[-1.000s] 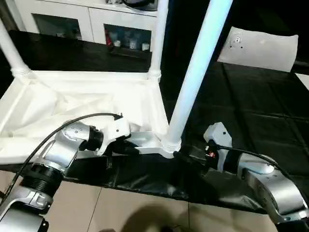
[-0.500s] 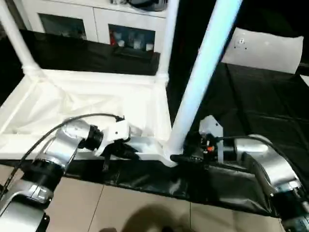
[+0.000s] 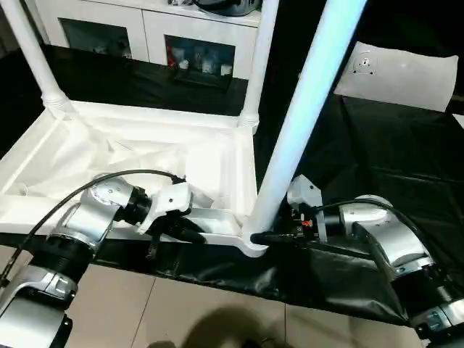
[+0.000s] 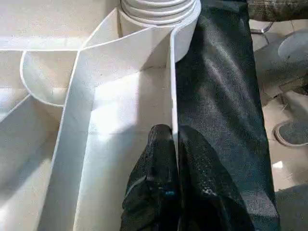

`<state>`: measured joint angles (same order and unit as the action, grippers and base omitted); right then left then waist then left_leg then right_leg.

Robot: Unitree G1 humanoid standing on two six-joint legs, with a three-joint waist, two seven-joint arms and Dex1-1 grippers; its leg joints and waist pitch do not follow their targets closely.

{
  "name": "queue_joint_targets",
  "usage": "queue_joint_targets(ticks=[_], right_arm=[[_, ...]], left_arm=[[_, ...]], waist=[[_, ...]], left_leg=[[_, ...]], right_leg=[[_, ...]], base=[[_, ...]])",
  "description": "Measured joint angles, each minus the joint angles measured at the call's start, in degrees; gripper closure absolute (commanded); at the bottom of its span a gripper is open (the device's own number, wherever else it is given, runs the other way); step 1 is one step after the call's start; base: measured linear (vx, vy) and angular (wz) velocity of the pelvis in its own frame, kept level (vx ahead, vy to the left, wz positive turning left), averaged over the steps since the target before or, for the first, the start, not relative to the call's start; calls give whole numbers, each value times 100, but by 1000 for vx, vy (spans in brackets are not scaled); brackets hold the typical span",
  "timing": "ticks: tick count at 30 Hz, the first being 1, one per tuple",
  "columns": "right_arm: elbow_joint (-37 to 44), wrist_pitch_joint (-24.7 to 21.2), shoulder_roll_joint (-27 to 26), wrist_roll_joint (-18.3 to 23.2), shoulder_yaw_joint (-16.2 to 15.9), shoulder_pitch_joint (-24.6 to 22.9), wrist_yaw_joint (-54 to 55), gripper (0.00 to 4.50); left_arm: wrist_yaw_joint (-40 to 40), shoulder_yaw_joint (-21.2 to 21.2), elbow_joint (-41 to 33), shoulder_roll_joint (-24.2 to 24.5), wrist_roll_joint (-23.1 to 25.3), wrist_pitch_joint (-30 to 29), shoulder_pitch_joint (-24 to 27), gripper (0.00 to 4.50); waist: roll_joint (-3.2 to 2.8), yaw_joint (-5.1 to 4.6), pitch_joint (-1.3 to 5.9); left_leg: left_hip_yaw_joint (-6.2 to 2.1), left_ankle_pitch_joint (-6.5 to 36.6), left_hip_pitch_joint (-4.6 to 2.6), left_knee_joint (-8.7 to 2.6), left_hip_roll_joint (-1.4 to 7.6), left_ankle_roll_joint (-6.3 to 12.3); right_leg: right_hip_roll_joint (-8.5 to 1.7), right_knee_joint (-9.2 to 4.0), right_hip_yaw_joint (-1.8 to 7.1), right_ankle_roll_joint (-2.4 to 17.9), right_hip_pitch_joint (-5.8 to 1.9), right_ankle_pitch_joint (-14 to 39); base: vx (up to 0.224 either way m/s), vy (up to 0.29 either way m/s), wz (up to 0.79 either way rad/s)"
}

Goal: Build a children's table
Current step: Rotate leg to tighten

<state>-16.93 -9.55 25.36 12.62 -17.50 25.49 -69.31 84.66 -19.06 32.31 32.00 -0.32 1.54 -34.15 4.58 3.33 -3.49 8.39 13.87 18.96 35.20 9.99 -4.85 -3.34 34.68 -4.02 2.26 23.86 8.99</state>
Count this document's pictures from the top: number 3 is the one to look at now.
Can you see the black work mat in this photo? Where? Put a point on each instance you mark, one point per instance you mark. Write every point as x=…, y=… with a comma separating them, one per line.
x=406, y=159

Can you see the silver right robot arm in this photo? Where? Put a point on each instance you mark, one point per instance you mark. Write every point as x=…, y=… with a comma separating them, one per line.
x=391, y=246

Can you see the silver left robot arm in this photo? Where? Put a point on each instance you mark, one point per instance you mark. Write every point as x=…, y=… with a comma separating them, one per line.
x=72, y=246

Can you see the grey bag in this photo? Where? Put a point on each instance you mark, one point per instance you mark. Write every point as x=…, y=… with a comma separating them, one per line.
x=228, y=6

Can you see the clear small items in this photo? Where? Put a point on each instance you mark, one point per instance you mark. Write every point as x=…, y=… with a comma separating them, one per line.
x=181, y=3

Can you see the white sheet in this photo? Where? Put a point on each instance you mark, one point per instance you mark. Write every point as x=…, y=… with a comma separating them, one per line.
x=459, y=119

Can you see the white glass-door cabinet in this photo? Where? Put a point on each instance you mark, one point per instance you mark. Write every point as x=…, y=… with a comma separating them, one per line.
x=130, y=32

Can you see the white flat panel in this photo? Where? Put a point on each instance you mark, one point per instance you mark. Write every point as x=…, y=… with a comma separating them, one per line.
x=402, y=76

